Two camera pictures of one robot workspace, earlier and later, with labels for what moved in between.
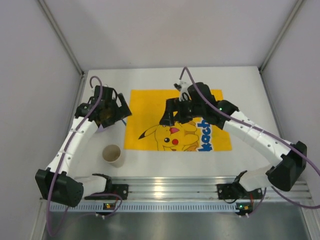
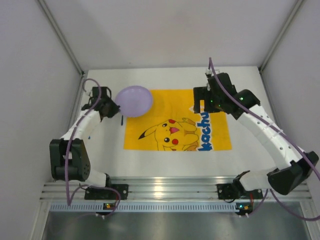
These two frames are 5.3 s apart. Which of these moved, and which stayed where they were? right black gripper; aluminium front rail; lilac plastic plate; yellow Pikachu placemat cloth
Moved: lilac plastic plate; right black gripper
Stayed: aluminium front rail; yellow Pikachu placemat cloth
